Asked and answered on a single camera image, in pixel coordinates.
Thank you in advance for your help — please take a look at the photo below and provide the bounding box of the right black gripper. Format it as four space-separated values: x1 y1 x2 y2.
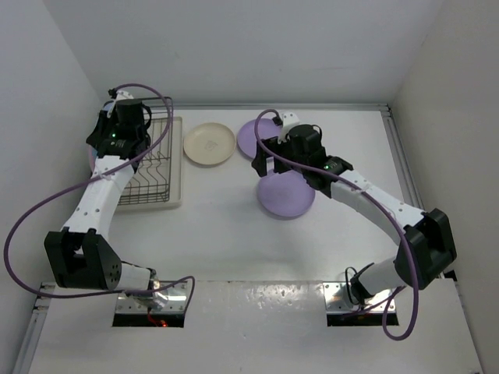
253 136 308 177

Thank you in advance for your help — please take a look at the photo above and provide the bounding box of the pink plate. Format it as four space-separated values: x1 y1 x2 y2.
88 146 97 172

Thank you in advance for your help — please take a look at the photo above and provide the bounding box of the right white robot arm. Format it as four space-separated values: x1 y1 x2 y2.
252 125 457 304

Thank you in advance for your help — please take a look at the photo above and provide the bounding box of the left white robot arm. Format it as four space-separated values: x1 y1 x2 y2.
44 99 152 291

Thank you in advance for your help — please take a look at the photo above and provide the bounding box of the far purple plate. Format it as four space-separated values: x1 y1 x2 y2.
237 118 281 160

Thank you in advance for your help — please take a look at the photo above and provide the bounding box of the purple plate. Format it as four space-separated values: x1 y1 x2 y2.
237 118 281 160
257 171 316 219

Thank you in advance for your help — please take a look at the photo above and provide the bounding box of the near purple plate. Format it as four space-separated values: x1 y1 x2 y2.
257 171 316 219

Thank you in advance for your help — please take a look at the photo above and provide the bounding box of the cream plate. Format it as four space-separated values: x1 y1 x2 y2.
183 122 236 167

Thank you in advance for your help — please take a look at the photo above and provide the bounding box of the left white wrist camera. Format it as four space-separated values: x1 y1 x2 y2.
108 88 133 102

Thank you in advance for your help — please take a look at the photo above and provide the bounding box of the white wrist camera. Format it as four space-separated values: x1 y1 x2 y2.
272 111 301 143
108 88 133 102

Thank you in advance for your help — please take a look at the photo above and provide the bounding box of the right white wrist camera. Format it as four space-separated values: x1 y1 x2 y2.
272 111 301 143

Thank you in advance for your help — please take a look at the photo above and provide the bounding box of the black wire dish rack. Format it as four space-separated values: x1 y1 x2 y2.
93 97 175 204

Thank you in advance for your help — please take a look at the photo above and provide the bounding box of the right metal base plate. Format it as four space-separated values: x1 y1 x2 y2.
322 281 393 315

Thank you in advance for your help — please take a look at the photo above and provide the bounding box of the metal base plate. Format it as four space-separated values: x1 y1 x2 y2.
322 281 393 315
115 281 192 315

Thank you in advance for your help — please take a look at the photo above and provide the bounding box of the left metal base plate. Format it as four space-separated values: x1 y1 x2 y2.
115 281 192 315

